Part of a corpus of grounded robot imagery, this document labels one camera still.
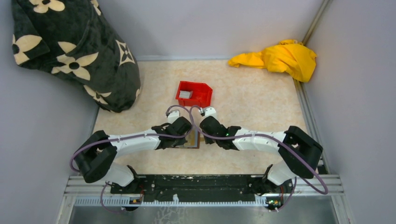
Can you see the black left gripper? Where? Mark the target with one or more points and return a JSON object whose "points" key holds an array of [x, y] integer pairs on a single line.
{"points": [[181, 141]]}

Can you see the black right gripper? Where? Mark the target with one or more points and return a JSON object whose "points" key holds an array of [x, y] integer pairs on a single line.
{"points": [[208, 141]]}

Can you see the brown leather card holder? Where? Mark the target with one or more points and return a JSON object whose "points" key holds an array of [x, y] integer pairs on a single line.
{"points": [[201, 139]]}

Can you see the red plastic bin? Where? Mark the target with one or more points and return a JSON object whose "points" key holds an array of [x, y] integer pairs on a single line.
{"points": [[200, 94]]}

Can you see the grey cards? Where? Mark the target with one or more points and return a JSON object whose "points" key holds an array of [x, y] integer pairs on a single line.
{"points": [[185, 94]]}

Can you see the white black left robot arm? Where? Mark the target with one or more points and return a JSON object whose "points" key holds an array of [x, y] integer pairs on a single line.
{"points": [[95, 159]]}

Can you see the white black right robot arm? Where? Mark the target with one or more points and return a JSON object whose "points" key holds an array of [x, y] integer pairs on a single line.
{"points": [[299, 152]]}

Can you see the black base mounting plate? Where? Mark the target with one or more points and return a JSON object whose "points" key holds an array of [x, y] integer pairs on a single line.
{"points": [[202, 188]]}

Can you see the yellow crumpled cloth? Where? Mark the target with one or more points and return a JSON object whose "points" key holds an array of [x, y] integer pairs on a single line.
{"points": [[288, 56]]}

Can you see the black floral plush blanket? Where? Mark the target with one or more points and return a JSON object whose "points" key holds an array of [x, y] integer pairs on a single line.
{"points": [[72, 40]]}

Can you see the white slotted cable duct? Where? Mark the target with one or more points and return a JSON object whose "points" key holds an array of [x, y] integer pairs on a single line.
{"points": [[125, 201]]}

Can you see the aluminium frame rail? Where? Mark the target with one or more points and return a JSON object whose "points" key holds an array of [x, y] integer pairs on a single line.
{"points": [[330, 185]]}

